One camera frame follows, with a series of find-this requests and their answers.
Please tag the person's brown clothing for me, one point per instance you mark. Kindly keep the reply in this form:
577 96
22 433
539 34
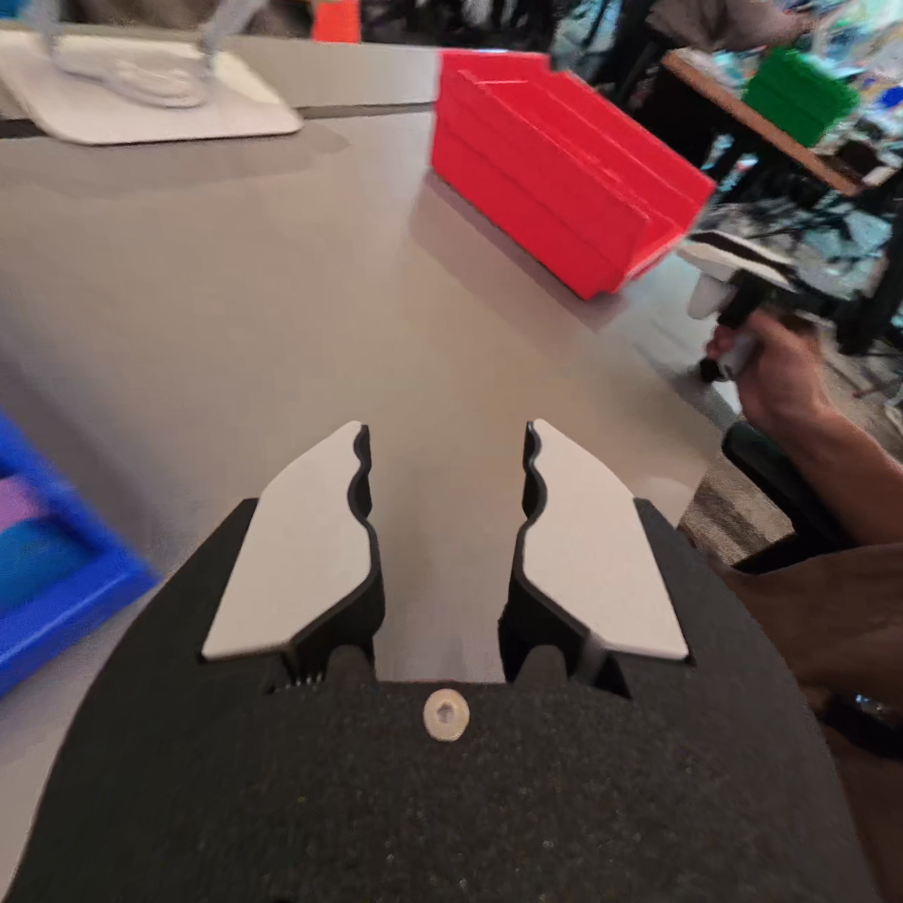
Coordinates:
833 635

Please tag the blue plastic bin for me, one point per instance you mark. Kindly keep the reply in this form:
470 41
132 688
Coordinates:
50 579

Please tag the red floor object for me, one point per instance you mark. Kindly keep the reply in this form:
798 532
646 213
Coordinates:
336 20

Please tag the green plastic bin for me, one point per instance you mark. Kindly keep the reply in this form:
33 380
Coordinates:
797 92

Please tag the person's right hand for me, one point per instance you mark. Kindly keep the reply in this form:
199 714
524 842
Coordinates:
783 374

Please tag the person's right forearm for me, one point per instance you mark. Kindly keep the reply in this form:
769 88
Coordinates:
847 473

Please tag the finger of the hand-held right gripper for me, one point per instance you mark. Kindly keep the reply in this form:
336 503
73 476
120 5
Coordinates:
741 261

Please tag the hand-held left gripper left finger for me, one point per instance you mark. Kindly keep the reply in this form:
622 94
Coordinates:
289 565

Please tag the red plastic bin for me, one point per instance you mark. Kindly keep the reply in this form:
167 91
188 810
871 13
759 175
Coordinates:
565 170

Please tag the wooden table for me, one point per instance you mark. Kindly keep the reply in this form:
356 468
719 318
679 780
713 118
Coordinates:
762 120

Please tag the white board stand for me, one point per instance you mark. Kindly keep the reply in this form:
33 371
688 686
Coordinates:
141 92

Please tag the black office chair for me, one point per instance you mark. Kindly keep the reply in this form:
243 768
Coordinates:
783 487

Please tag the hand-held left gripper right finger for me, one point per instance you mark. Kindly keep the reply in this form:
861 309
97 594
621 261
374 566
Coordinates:
600 565

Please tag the grey desk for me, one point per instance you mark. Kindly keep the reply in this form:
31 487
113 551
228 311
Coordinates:
282 311

